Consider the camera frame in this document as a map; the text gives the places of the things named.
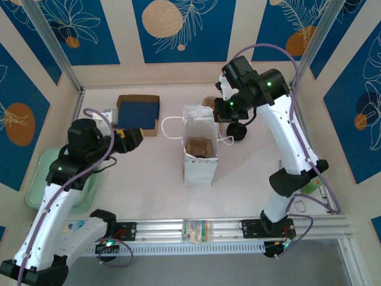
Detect white paper bag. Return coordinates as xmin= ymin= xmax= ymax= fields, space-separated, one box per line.
xmin=160 ymin=104 xmax=235 ymax=187

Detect blue napkin stack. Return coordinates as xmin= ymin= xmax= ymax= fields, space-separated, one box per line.
xmin=117 ymin=101 xmax=159 ymax=131

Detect brown cardboard tray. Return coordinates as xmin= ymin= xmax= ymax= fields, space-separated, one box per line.
xmin=111 ymin=94 xmax=161 ymax=137

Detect mint green lidded container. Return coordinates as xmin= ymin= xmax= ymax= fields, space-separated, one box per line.
xmin=25 ymin=147 xmax=101 ymax=214

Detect controller board with green light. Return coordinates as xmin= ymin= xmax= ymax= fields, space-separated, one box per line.
xmin=263 ymin=240 xmax=296 ymax=259
xmin=94 ymin=240 xmax=121 ymax=255

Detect colourful printed packet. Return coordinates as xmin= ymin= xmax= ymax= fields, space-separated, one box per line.
xmin=182 ymin=219 xmax=214 ymax=245

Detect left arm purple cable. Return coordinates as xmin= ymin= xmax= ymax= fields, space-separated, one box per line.
xmin=17 ymin=108 xmax=134 ymax=285

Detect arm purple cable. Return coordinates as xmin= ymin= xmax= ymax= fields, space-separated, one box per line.
xmin=232 ymin=43 xmax=342 ymax=250
xmin=17 ymin=108 xmax=134 ymax=285

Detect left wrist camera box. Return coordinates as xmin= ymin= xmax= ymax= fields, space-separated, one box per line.
xmin=90 ymin=108 xmax=120 ymax=125

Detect aluminium table edge rail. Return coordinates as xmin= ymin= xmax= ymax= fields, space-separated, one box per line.
xmin=63 ymin=88 xmax=86 ymax=147

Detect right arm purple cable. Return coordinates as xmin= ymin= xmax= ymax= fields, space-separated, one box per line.
xmin=232 ymin=43 xmax=342 ymax=250

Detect aluminium frame post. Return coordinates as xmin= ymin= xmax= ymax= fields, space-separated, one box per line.
xmin=289 ymin=0 xmax=349 ymax=89
xmin=20 ymin=0 xmax=85 ymax=95

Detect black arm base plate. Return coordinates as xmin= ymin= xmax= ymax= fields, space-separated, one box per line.
xmin=240 ymin=219 xmax=298 ymax=240
xmin=83 ymin=220 xmax=138 ymax=243

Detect aluminium mounting rail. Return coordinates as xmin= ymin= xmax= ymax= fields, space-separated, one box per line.
xmin=25 ymin=214 xmax=354 ymax=248

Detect white slotted cable duct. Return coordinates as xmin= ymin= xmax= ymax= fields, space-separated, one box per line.
xmin=37 ymin=240 xmax=266 ymax=257

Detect metal wire tongs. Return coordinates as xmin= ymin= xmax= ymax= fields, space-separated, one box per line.
xmin=278 ymin=160 xmax=308 ymax=213

